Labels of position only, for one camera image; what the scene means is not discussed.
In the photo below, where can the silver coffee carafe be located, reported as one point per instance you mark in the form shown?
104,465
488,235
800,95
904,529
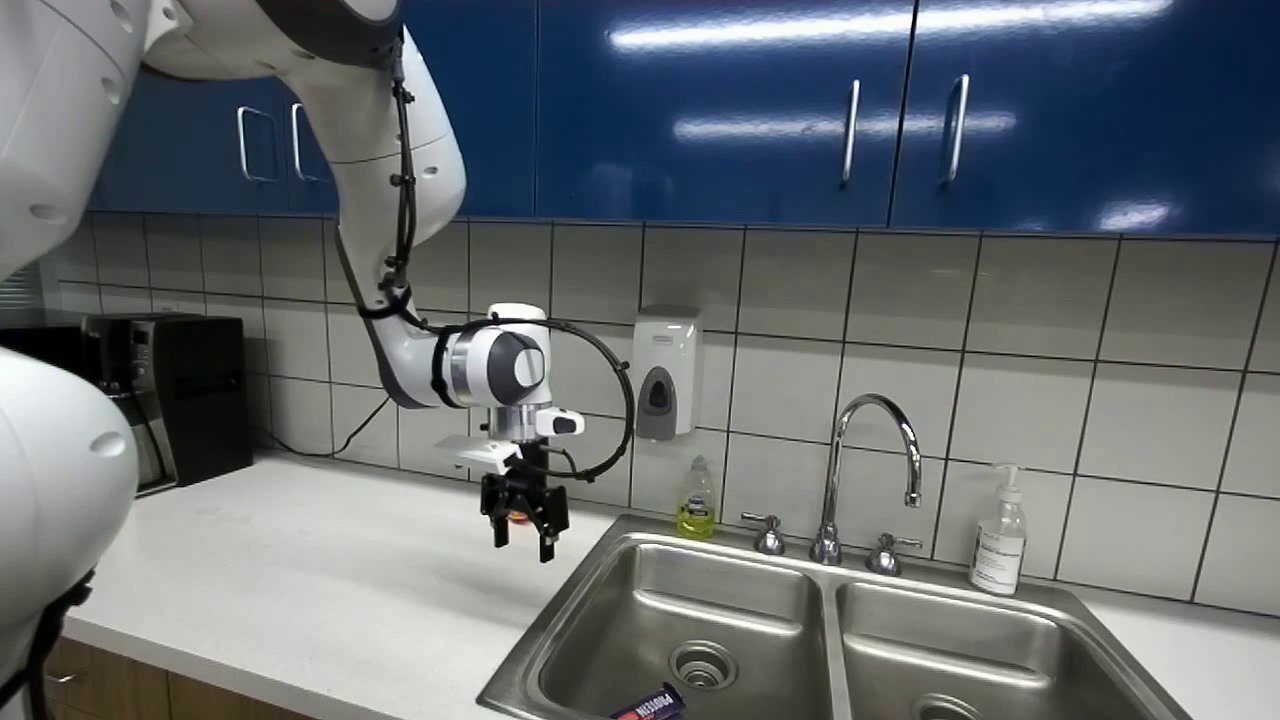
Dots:
155,446

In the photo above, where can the black countertop appliance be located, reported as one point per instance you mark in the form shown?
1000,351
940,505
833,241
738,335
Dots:
203,402

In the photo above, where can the blue cabinet door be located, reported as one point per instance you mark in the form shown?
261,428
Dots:
721,175
1134,105
172,160
502,133

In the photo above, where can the clear pump soap bottle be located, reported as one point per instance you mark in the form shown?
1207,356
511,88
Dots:
997,552

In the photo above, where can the wooden base cabinet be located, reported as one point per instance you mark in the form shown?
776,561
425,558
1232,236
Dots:
123,684

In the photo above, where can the stainless steel double sink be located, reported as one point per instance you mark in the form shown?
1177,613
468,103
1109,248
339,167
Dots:
800,625

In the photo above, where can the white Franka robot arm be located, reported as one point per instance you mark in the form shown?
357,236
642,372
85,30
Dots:
63,481

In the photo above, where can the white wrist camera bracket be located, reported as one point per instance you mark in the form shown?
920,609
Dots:
486,456

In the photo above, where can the white wall soap dispenser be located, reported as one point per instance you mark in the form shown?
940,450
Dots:
666,360

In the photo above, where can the chrome faucet knob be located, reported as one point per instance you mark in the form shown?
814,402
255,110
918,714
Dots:
887,558
770,536

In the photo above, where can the purple chocolate bar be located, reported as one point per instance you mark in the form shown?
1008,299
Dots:
648,705

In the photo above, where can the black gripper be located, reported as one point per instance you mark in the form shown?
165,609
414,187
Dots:
523,497

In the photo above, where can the chrome gooseneck faucet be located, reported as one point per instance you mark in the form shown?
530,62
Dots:
828,494

